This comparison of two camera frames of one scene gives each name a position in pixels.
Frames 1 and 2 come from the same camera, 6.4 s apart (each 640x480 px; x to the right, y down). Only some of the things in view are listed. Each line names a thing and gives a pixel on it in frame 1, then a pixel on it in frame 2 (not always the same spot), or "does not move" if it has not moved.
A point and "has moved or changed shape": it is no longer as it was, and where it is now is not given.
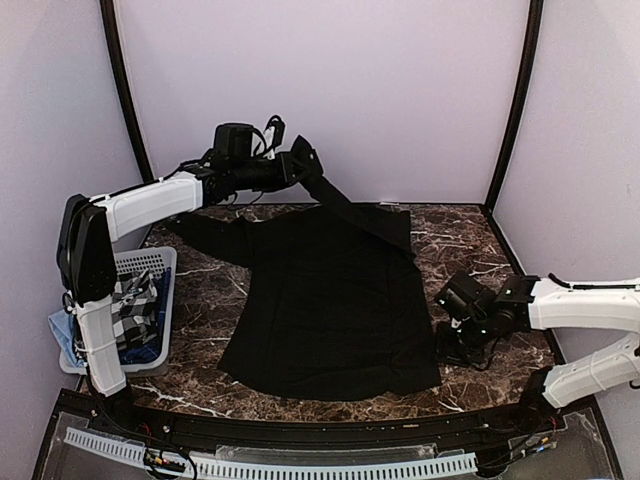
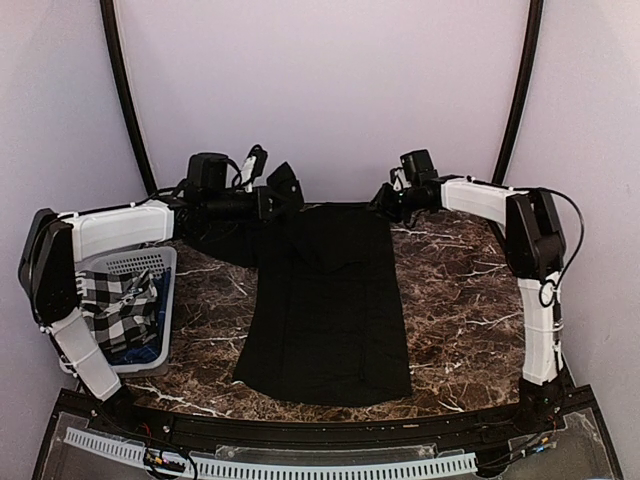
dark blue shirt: (152, 350) does not move
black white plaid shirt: (133, 310) does not move
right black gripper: (446, 354) → (384, 207)
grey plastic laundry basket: (156, 258) does not move
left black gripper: (286, 160) → (263, 194)
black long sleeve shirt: (327, 302) has moved or changed shape
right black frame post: (532, 46) does not move
